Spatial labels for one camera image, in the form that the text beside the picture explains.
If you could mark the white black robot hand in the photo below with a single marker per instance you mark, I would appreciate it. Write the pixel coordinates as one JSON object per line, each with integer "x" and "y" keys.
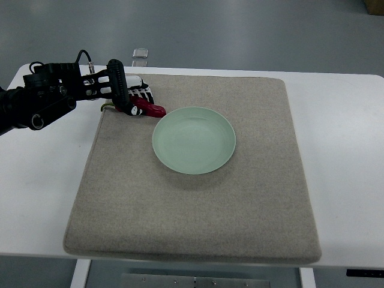
{"x": 119, "y": 87}

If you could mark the red chili pepper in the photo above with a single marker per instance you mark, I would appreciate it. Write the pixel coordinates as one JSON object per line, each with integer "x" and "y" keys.
{"x": 151, "y": 108}

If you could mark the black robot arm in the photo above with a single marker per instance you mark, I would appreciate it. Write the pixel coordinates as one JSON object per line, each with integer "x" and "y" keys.
{"x": 49, "y": 92}

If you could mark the light green plate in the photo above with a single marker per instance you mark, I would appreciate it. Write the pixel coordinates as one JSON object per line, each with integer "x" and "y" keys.
{"x": 194, "y": 140}

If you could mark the beige felt mat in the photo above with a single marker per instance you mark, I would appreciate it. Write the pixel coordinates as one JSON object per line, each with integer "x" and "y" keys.
{"x": 219, "y": 179}

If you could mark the white table leg left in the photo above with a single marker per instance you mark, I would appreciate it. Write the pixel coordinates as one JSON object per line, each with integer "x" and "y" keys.
{"x": 80, "y": 274}

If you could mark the white table leg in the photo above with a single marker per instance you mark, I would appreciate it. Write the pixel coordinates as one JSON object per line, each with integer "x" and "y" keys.
{"x": 80, "y": 274}
{"x": 307, "y": 278}

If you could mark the white table leg right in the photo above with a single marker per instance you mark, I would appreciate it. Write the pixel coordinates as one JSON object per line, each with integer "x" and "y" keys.
{"x": 307, "y": 278}

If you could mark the cardboard box corner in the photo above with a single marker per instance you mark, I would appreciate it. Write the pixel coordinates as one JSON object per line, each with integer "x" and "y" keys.
{"x": 375, "y": 7}

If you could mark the black table control panel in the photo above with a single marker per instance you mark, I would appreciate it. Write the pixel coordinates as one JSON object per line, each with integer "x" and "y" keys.
{"x": 365, "y": 273}

